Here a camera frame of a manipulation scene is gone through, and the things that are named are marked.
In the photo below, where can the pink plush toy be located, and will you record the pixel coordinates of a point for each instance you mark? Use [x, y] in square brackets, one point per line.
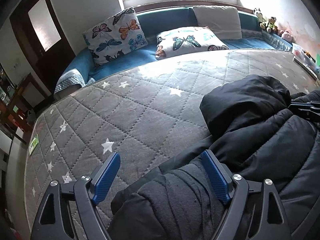
[285, 35]

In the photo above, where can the black puffer down jacket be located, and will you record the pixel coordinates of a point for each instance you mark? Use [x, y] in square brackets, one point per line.
[252, 132]

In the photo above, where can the flat butterfly print pillow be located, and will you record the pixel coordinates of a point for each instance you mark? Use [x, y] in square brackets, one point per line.
[186, 40]

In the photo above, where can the grey quilted star mattress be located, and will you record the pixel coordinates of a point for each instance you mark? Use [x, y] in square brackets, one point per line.
[147, 114]

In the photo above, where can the upright butterfly print pillow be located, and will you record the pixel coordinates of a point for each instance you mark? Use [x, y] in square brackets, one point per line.
[116, 36]

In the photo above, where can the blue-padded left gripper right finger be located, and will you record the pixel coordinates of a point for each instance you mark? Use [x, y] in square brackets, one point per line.
[253, 209]

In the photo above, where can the white cow plush toy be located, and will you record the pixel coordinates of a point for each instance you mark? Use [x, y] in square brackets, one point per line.
[261, 20]

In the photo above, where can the wooden side table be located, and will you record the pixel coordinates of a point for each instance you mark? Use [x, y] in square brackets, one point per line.
[13, 113]

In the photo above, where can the white rectangular cushion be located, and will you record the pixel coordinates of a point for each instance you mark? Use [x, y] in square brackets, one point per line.
[223, 21]

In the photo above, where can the dark wooden door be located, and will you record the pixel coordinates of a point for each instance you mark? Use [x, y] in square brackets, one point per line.
[41, 39]

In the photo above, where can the blue padded bed surround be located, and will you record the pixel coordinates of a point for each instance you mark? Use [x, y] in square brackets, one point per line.
[155, 22]

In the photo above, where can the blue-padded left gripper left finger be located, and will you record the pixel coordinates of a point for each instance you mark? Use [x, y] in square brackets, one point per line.
[54, 217]

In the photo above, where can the grey patterned folded blanket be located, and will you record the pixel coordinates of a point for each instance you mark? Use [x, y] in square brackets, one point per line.
[71, 77]

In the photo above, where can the brown bear plush toy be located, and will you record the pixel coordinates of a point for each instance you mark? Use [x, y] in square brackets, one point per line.
[270, 25]

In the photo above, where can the green mattress label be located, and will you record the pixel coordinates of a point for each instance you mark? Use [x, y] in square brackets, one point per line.
[33, 144]

